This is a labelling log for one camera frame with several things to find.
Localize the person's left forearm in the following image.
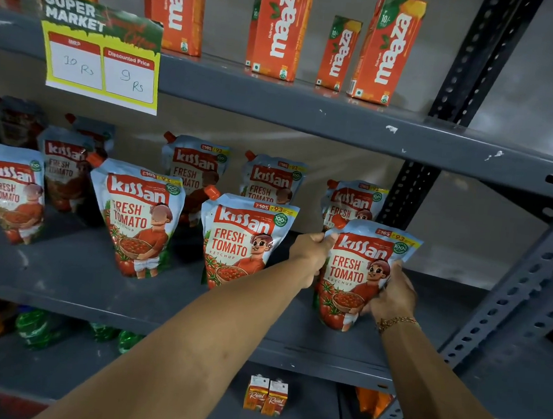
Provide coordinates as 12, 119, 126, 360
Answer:
30, 237, 318, 419

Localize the gold chain bracelet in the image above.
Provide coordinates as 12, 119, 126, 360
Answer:
375, 314, 420, 337

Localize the person's right hand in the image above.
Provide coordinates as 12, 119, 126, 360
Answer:
361, 258, 422, 327

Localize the green yellow price sign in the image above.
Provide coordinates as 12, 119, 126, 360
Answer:
27, 0, 168, 116

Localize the green drink bottle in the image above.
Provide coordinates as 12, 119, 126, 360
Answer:
116, 329, 146, 356
87, 321, 120, 344
13, 307, 68, 353

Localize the person's right forearm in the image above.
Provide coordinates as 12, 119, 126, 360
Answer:
372, 318, 545, 419

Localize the orange snack packet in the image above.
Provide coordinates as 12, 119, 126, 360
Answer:
353, 387, 395, 419

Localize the grey metal shelf rack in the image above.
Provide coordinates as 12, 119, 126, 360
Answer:
0, 0, 553, 419

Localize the person's left hand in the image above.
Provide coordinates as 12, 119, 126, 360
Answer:
285, 229, 339, 292

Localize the tomato ketchup pouch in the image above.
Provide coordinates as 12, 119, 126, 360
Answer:
312, 215, 426, 339

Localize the row of red sauce packs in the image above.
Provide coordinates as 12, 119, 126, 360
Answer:
0, 93, 395, 304

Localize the small orange juice box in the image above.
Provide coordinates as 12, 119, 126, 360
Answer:
242, 374, 271, 413
261, 379, 290, 419

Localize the row of orange juice cartons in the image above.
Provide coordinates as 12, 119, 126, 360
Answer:
0, 0, 429, 109

